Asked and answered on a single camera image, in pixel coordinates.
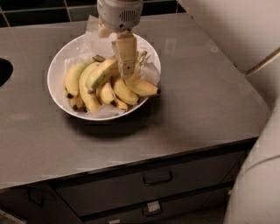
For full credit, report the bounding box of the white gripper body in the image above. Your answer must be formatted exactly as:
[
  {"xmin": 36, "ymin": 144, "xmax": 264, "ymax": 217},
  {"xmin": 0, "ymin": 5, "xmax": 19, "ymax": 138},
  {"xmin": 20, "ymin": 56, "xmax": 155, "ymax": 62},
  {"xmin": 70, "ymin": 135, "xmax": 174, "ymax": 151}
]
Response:
[{"xmin": 97, "ymin": 0, "xmax": 144, "ymax": 32}]

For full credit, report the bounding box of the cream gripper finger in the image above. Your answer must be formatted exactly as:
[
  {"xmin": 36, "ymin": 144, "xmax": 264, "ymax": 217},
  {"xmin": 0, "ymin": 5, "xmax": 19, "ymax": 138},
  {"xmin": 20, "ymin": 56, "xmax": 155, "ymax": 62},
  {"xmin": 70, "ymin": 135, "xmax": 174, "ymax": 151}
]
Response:
[
  {"xmin": 98, "ymin": 18, "xmax": 111, "ymax": 38},
  {"xmin": 112, "ymin": 32, "xmax": 137, "ymax": 80}
]

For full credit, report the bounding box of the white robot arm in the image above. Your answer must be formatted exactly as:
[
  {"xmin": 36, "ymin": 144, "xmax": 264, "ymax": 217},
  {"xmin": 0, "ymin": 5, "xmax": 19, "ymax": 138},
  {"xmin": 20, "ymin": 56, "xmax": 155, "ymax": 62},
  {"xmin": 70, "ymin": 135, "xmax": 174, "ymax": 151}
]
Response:
[{"xmin": 176, "ymin": 0, "xmax": 280, "ymax": 224}]

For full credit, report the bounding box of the right curved yellow banana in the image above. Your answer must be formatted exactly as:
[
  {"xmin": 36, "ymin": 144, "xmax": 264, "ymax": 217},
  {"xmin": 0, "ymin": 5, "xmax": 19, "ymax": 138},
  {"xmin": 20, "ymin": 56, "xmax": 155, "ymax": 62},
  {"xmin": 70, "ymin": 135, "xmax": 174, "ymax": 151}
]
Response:
[{"xmin": 124, "ymin": 51, "xmax": 161, "ymax": 97}]

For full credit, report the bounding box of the white bowl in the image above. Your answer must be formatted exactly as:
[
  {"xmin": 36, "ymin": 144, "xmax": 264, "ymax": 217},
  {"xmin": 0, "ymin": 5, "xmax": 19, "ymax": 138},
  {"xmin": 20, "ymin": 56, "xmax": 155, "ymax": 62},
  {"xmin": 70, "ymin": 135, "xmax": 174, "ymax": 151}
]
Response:
[{"xmin": 47, "ymin": 31, "xmax": 161, "ymax": 121}]

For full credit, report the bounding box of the small centre yellow banana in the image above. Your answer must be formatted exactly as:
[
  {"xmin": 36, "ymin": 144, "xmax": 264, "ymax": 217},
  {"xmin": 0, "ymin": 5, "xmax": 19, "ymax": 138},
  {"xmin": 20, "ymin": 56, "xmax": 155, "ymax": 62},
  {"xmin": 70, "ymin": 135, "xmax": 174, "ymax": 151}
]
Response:
[{"xmin": 97, "ymin": 80, "xmax": 116, "ymax": 106}]

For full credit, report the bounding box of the long yellow banana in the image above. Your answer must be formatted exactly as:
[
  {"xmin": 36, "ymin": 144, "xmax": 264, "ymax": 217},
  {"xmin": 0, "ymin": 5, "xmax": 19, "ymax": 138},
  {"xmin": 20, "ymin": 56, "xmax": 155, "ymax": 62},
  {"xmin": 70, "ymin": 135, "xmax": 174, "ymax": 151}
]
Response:
[{"xmin": 79, "ymin": 62, "xmax": 101, "ymax": 112}]

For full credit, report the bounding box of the small bottom left banana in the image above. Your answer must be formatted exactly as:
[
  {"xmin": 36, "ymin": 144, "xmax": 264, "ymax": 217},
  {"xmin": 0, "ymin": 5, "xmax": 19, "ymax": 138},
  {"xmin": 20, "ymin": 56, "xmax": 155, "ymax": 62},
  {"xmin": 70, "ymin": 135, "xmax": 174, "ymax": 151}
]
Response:
[{"xmin": 70, "ymin": 95, "xmax": 84, "ymax": 111}]

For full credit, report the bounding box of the white paper liner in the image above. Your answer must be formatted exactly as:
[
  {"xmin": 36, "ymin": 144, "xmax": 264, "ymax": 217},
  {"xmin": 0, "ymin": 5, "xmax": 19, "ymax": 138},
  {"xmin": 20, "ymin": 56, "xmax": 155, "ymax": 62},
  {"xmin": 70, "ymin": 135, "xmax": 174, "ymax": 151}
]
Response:
[{"xmin": 63, "ymin": 30, "xmax": 160, "ymax": 121}]

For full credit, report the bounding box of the upper dark drawer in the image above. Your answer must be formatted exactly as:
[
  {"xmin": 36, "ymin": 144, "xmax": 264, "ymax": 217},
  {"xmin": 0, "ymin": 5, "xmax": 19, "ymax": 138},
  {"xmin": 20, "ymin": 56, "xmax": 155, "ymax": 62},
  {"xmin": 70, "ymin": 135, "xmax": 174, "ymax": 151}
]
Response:
[{"xmin": 56, "ymin": 151, "xmax": 243, "ymax": 217}]

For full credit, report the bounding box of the dark drawer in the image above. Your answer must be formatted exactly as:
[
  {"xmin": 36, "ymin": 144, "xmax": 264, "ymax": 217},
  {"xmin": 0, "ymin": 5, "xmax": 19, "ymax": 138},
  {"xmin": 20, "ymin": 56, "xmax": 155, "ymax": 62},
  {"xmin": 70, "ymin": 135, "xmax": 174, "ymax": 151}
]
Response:
[
  {"xmin": 80, "ymin": 181, "xmax": 234, "ymax": 224},
  {"xmin": 56, "ymin": 151, "xmax": 243, "ymax": 217}
]

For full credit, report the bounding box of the left dark cabinet door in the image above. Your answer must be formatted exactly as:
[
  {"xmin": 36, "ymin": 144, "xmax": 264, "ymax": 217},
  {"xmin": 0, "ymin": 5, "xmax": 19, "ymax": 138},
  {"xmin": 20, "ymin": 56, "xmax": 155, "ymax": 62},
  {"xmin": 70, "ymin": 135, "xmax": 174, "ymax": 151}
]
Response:
[{"xmin": 0, "ymin": 184, "xmax": 83, "ymax": 224}]

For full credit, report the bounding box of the lower dark drawer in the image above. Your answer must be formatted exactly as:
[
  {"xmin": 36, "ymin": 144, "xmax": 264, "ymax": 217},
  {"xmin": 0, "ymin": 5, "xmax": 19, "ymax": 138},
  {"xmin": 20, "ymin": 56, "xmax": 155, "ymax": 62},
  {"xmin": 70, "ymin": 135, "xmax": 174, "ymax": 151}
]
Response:
[{"xmin": 80, "ymin": 181, "xmax": 234, "ymax": 224}]

